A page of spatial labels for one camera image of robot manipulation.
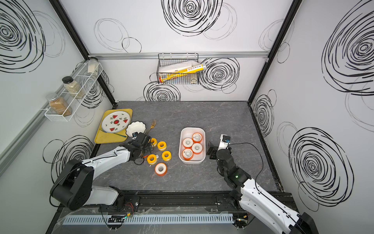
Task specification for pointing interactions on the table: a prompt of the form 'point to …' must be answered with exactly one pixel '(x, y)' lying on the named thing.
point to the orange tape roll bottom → (160, 169)
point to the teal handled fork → (122, 136)
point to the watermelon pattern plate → (116, 122)
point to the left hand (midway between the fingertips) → (145, 150)
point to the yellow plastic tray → (129, 111)
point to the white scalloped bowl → (135, 126)
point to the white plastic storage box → (187, 132)
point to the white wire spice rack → (85, 80)
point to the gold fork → (152, 126)
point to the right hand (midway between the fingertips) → (215, 143)
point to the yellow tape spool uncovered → (161, 146)
